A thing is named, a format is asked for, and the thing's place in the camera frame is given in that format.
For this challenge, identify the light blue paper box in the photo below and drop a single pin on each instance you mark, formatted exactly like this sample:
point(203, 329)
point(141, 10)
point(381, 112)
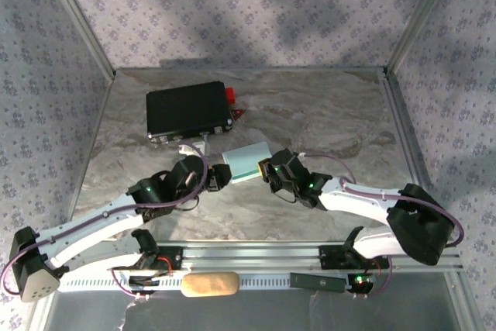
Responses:
point(246, 158)

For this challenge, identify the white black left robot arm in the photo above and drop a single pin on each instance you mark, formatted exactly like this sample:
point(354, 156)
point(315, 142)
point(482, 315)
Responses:
point(85, 230)

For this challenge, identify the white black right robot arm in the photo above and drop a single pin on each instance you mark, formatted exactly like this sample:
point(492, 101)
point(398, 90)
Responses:
point(418, 222)

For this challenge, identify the black red triangle card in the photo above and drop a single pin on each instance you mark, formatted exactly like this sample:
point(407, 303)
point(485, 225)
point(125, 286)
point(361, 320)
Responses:
point(237, 114)

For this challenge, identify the red block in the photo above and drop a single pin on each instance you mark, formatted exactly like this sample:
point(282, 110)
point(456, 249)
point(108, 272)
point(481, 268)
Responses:
point(231, 95)

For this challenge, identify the tan oblong pad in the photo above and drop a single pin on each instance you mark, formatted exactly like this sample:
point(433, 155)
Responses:
point(211, 284)

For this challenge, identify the black flat rectangular device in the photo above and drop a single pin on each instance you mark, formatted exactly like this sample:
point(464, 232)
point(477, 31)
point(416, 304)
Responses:
point(317, 282)

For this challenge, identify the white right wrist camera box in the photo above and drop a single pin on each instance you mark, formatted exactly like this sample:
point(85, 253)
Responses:
point(303, 155)

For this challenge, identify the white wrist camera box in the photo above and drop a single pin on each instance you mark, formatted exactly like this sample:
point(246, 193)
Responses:
point(303, 155)
point(191, 149)

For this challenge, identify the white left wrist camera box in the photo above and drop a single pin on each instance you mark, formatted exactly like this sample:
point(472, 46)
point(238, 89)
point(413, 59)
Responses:
point(191, 149)

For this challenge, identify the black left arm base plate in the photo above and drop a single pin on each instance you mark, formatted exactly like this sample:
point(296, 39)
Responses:
point(172, 259)

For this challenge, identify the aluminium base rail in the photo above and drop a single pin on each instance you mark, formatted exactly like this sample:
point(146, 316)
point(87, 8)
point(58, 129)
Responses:
point(252, 255)

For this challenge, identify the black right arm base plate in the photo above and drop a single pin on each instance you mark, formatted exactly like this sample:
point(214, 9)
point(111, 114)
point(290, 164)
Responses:
point(329, 257)

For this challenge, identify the aluminium side rail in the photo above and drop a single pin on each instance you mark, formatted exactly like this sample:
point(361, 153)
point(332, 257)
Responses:
point(87, 160)
point(403, 121)

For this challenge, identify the aluminium frame post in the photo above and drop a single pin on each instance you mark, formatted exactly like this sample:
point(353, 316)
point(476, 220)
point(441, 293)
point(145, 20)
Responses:
point(418, 17)
point(81, 21)

